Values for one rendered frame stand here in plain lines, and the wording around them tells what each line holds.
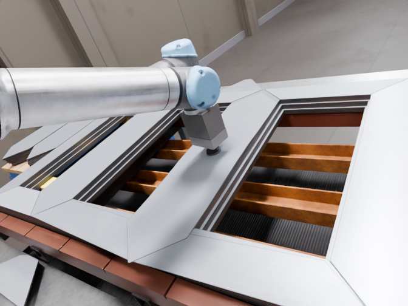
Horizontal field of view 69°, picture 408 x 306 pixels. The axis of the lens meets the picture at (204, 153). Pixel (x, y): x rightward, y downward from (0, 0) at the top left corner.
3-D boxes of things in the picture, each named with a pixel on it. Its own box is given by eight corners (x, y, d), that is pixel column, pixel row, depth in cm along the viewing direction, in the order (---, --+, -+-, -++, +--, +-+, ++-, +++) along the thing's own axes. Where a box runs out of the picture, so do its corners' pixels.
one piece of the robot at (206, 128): (222, 84, 74) (238, 138, 82) (197, 84, 80) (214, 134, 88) (197, 102, 69) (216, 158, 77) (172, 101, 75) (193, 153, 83)
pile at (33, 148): (110, 93, 200) (105, 85, 197) (153, 89, 177) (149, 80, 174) (1, 167, 148) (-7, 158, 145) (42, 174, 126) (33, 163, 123)
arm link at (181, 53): (150, 51, 68) (176, 37, 72) (167, 95, 74) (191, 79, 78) (170, 49, 63) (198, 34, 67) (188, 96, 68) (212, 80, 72)
